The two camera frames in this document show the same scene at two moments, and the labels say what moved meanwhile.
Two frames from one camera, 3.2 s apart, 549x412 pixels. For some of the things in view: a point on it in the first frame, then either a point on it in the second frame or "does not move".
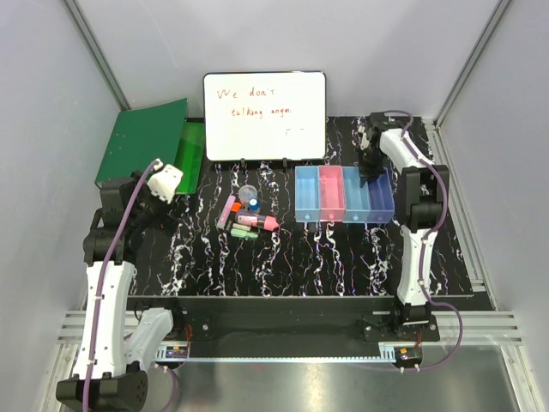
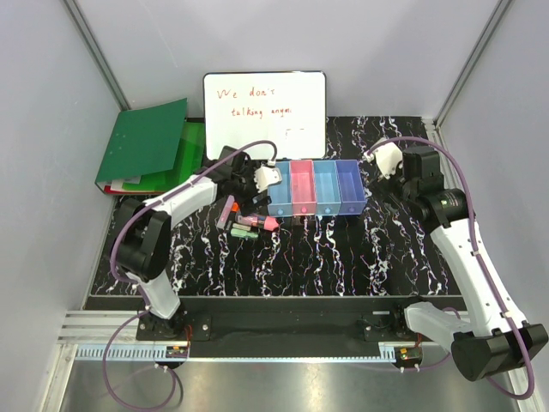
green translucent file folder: (190, 157) does not move
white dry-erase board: (265, 116) does not move
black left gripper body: (152, 211) → (244, 189)
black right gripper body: (370, 162) → (401, 188)
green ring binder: (142, 135) does not move
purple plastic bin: (382, 197) → (352, 187)
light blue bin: (355, 197) → (327, 187)
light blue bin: (307, 193) → (280, 200)
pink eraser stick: (226, 212) does not move
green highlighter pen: (243, 233) does not move
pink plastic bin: (331, 193) → (303, 187)
